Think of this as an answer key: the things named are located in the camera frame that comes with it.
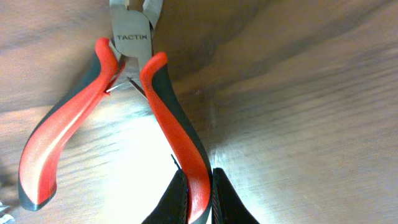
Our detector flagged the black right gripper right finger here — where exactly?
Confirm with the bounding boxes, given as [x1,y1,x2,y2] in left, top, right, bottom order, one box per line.
[211,168,259,224]

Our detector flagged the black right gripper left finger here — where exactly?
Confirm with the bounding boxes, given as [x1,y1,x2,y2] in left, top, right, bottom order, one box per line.
[142,154,188,224]

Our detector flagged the red handled pliers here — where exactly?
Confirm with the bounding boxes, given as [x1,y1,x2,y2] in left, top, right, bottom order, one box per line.
[18,0,212,223]

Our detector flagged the silver combination wrench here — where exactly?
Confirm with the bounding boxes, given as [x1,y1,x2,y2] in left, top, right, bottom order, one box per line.
[0,203,14,224]

